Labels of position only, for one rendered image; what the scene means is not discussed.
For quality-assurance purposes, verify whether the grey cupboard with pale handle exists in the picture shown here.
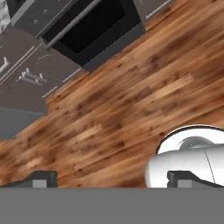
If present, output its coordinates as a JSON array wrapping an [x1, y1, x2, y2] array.
[[133, 0, 177, 22]]

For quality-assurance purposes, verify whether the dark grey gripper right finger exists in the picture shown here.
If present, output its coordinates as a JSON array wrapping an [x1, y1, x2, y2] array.
[[166, 171, 224, 189]]

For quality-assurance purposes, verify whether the white round object black rim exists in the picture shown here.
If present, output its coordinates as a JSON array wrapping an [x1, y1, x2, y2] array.
[[144, 124, 224, 189]]

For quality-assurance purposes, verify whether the dark grey oven black door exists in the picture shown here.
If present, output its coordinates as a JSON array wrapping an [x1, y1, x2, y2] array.
[[6, 0, 147, 73]]

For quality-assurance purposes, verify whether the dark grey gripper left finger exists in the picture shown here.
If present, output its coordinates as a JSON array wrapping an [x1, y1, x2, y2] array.
[[0, 170, 58, 189]]

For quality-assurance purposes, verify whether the dark brown drawer cupboard run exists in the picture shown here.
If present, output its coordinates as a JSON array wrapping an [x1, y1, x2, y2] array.
[[0, 25, 83, 116]]

